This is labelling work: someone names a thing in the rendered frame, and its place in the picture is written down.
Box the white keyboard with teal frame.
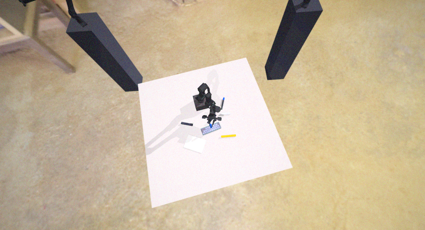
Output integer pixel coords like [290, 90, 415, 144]
[201, 122, 221, 135]

